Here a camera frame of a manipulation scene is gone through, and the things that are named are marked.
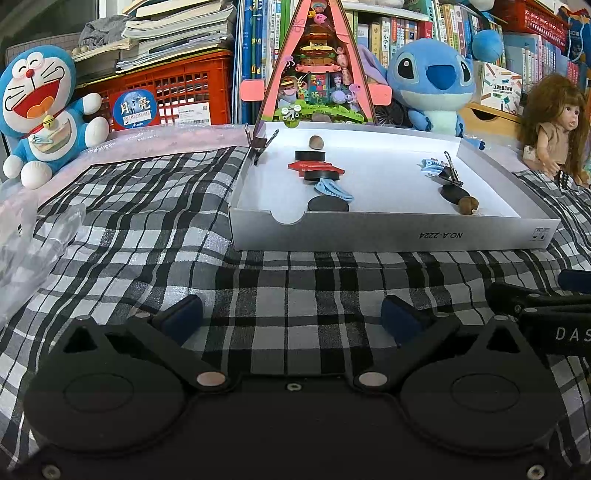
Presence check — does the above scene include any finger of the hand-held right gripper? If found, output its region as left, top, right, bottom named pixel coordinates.
left=558, top=270, right=591, bottom=295
left=487, top=281, right=591, bottom=324

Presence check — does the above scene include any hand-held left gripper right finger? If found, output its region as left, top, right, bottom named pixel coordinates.
left=358, top=295, right=539, bottom=393

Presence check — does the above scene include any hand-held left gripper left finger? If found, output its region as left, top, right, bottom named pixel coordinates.
left=48, top=294, right=228, bottom=393

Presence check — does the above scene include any white cardboard box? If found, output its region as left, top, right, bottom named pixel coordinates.
left=228, top=121, right=561, bottom=252

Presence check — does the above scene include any light blue hair clip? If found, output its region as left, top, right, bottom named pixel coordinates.
left=315, top=180, right=355, bottom=203

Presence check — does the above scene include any red plastic clip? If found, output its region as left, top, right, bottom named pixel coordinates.
left=288, top=160, right=345, bottom=174

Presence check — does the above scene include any black white plaid cloth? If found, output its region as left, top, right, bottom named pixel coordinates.
left=0, top=148, right=591, bottom=462

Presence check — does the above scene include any brown haired doll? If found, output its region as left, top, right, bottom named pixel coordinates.
left=519, top=74, right=591, bottom=188

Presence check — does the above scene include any clear plastic bag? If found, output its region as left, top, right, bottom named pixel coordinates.
left=0, top=185, right=88, bottom=324

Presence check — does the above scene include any pink bubble wrap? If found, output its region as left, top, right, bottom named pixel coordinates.
left=46, top=122, right=252, bottom=185

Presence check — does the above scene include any wooden drawer box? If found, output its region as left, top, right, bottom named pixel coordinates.
left=459, top=102, right=525, bottom=139

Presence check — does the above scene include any small black binder clip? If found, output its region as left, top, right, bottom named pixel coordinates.
left=244, top=124, right=280, bottom=167

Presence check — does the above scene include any black spoked wheel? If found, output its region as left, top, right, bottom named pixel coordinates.
left=374, top=98, right=411, bottom=126

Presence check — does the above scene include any colourful printed box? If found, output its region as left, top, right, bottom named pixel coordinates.
left=473, top=62, right=527, bottom=114

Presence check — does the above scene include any round blue sticker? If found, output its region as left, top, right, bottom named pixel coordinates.
left=113, top=89, right=160, bottom=130

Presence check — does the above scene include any row of pale books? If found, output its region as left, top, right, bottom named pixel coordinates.
left=501, top=28, right=583, bottom=86

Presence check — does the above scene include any blue alien plush toy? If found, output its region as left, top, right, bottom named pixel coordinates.
left=358, top=39, right=476, bottom=138

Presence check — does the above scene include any red plastic crate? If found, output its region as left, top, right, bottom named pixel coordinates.
left=76, top=51, right=234, bottom=132

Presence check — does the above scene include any blue bag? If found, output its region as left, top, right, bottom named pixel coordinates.
left=556, top=4, right=591, bottom=63

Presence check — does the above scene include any blue white plush toy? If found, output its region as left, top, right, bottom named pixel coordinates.
left=471, top=30, right=505, bottom=63

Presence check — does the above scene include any blue cat plush toy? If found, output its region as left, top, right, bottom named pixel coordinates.
left=0, top=46, right=109, bottom=190

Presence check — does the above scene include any pink triangular diorama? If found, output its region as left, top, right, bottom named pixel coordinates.
left=240, top=0, right=393, bottom=126

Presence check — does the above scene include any red plastic basket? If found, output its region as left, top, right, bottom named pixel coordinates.
left=492, top=0, right=568, bottom=44

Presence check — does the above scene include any stack of books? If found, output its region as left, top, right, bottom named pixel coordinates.
left=71, top=0, right=236, bottom=75

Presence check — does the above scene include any row of blue books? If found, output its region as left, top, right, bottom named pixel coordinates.
left=235, top=0, right=296, bottom=125

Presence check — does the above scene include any row of upright books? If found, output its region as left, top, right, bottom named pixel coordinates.
left=346, top=2, right=472, bottom=56

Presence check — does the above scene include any grey cloth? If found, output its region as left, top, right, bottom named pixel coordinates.
left=78, top=16, right=134, bottom=49

